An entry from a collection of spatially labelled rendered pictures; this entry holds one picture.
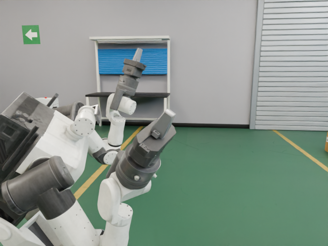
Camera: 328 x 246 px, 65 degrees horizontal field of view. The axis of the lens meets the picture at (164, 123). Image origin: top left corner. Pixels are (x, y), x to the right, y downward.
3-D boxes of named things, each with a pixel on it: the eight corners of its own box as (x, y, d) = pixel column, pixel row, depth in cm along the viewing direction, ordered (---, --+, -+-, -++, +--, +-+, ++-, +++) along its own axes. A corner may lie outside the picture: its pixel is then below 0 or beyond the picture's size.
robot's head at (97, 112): (71, 116, 83) (94, 110, 84) (75, 107, 91) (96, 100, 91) (79, 133, 86) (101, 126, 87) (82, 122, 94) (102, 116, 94)
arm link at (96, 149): (102, 172, 123) (75, 143, 109) (94, 156, 133) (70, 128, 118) (122, 158, 125) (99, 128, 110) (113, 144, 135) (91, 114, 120)
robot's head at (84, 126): (64, 133, 82) (81, 113, 80) (70, 120, 91) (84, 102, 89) (82, 144, 85) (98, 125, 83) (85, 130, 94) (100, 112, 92)
